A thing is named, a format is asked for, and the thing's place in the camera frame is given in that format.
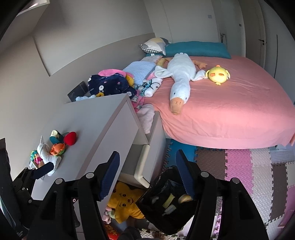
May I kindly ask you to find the teal long pillow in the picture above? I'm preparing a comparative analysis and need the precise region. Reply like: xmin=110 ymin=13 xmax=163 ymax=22
xmin=145 ymin=40 xmax=232 ymax=60

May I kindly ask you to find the yellow chick plush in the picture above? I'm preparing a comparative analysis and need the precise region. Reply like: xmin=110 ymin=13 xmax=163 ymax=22
xmin=205 ymin=65 xmax=230 ymax=85

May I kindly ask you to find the orange fish toy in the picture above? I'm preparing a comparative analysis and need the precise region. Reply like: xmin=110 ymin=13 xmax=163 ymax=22
xmin=50 ymin=143 xmax=65 ymax=156

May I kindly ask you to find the black trash bag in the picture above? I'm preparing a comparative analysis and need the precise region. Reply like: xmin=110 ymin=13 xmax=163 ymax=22
xmin=136 ymin=166 xmax=197 ymax=235

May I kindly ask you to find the white pink clothes pile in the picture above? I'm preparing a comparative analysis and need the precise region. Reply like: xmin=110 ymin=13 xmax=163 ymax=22
xmin=131 ymin=73 xmax=162 ymax=134

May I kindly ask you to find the checkered grey pillow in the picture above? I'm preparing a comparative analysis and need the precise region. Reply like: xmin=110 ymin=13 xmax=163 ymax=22
xmin=140 ymin=37 xmax=170 ymax=56

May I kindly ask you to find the pink bed sheet mattress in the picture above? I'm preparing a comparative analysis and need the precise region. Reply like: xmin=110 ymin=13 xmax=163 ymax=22
xmin=150 ymin=56 xmax=294 ymax=149

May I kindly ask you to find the yellow star plush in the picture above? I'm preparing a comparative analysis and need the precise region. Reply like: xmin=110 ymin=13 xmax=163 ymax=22
xmin=107 ymin=181 xmax=145 ymax=224

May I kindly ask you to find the white rolled towel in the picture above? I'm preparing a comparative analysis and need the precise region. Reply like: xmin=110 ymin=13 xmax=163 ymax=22
xmin=37 ymin=136 xmax=62 ymax=176

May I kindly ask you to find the light blue fuzzy blanket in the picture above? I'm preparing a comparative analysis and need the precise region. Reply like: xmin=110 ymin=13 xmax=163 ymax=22
xmin=123 ymin=61 xmax=156 ymax=85

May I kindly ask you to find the foam puzzle floor mat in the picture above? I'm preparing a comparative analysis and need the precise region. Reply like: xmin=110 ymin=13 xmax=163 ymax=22
xmin=138 ymin=138 xmax=295 ymax=240

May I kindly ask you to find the magenta dinosaur toy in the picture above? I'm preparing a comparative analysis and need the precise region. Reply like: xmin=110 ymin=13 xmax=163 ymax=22
xmin=34 ymin=153 xmax=43 ymax=167

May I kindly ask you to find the red ball toy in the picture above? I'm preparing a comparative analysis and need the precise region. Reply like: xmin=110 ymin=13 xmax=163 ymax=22
xmin=63 ymin=131 xmax=77 ymax=146

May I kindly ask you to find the white goose plush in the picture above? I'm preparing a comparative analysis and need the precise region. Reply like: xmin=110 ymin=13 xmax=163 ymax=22
xmin=154 ymin=52 xmax=207 ymax=115

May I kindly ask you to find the white desk cabinet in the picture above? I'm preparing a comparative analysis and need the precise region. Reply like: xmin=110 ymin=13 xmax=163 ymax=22
xmin=32 ymin=94 xmax=166 ymax=200

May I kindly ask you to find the teal cream duck toy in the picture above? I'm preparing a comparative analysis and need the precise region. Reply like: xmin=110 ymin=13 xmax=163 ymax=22
xmin=49 ymin=129 xmax=64 ymax=145

